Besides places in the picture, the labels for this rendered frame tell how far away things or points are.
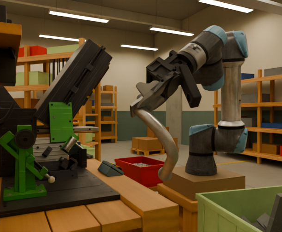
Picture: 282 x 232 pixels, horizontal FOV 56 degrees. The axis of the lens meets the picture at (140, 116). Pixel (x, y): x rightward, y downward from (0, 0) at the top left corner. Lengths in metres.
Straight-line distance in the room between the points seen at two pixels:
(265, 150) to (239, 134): 5.60
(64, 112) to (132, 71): 10.15
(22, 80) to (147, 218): 4.14
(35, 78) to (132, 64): 7.37
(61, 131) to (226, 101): 0.81
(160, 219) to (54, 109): 0.79
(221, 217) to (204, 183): 0.41
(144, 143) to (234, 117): 6.32
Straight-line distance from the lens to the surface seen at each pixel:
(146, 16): 9.90
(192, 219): 1.20
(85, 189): 1.17
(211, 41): 0.81
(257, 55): 7.76
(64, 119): 1.44
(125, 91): 11.30
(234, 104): 1.24
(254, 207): 1.04
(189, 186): 1.21
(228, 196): 0.97
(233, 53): 1.21
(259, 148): 6.84
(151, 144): 7.48
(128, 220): 0.91
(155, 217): 0.95
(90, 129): 1.58
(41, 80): 4.68
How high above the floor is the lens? 1.22
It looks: 1 degrees down
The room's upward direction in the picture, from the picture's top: straight up
